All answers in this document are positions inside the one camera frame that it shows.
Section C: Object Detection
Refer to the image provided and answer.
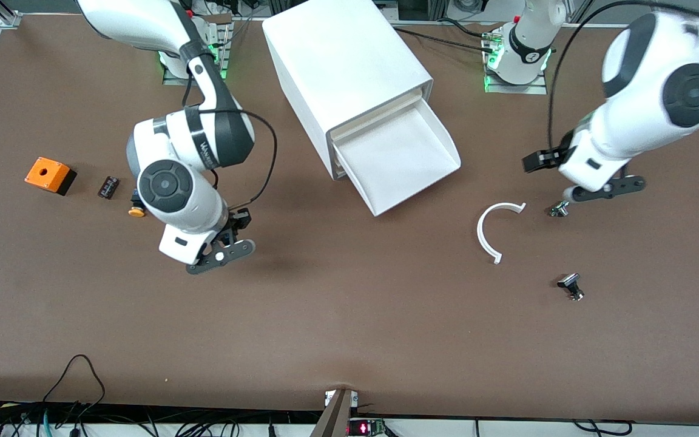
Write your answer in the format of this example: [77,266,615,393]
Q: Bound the black flat push button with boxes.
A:
[556,273,586,302]

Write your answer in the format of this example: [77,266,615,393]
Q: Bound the white curved plastic arc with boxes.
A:
[477,202,527,265]

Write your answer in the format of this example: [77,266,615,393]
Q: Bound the orange box with black base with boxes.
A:
[25,157,77,196]

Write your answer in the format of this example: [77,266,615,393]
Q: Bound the red LED display device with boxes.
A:
[345,418,388,437]

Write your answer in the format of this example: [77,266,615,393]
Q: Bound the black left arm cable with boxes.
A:
[546,0,699,154]

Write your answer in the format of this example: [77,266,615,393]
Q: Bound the left arm aluminium base plate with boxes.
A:
[483,58,549,95]

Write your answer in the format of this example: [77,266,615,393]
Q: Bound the black power cable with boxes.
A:
[394,24,499,56]

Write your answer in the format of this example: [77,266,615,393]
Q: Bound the right arm aluminium base plate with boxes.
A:
[163,27,232,86]

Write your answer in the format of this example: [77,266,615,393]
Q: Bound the black looped cable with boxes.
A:
[42,354,107,425]

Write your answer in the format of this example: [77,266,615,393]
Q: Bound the white mounting bracket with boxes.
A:
[324,390,360,408]

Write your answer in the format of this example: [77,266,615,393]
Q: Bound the brown angled camera post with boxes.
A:
[309,388,354,437]

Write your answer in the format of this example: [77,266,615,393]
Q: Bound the black floor cable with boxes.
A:
[573,420,634,437]

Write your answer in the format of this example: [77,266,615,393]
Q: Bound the aluminium frame profile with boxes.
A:
[0,0,22,30]

